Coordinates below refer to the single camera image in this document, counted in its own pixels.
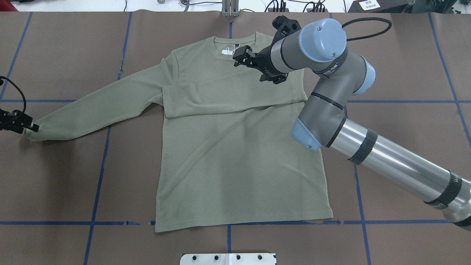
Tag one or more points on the white metal mounting plate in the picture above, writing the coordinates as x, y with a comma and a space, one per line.
229, 259

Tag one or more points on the black box with label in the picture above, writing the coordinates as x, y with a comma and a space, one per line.
379, 6

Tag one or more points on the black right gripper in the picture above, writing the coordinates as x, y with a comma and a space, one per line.
264, 61

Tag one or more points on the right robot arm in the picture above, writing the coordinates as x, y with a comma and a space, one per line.
326, 120

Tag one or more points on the white paper garment tag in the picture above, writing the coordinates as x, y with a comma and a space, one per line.
230, 51

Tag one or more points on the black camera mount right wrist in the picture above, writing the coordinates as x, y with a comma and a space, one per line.
285, 27

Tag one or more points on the grey aluminium frame post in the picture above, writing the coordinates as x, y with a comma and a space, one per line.
230, 8

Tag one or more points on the olive green long-sleeve shirt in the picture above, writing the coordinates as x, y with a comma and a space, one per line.
227, 155

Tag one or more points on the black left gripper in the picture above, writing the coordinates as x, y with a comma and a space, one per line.
14, 121

